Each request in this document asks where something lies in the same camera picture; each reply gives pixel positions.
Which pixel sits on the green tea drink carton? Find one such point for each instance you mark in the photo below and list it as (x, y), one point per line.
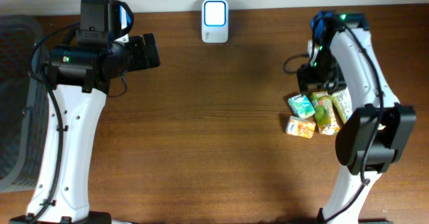
(324, 113)

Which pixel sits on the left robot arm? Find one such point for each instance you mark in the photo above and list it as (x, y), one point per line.
(68, 88)

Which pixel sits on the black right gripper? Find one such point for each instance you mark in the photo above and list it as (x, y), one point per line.
(304, 79)

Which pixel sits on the dark grey plastic basket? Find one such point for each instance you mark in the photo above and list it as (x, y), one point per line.
(24, 104)

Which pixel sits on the orange tissue pack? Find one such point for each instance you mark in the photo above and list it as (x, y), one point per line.
(300, 127)

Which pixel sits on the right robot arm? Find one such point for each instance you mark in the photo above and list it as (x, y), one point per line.
(375, 136)

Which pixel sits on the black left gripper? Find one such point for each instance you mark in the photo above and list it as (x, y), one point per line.
(141, 58)

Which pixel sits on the white barcode scanner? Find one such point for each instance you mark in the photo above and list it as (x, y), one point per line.
(215, 21)

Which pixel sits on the yellow snack bag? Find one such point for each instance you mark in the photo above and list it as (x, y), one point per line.
(342, 102)

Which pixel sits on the teal tissue pack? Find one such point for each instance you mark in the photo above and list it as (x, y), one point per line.
(301, 106)

